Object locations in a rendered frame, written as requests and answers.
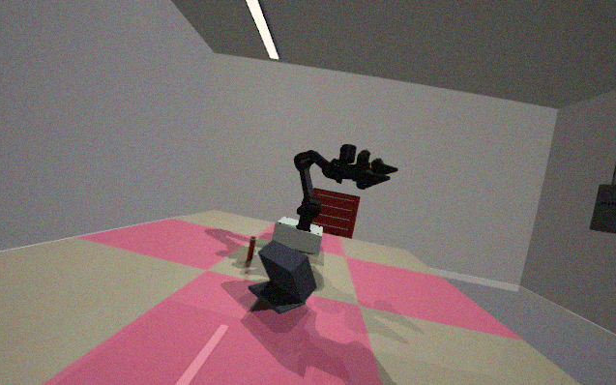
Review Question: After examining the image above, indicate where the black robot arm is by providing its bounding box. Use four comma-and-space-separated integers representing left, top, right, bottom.
294, 144, 371, 232

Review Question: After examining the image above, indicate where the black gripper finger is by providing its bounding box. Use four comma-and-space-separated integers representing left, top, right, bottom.
379, 160, 397, 175
366, 169, 391, 188

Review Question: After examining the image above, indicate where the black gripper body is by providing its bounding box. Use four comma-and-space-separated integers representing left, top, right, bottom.
349, 159, 382, 190

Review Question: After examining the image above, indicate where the dark grey panel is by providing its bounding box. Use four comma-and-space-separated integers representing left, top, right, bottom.
249, 240, 317, 314

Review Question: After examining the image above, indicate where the dark red peg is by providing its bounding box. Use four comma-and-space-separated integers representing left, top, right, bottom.
247, 237, 256, 260

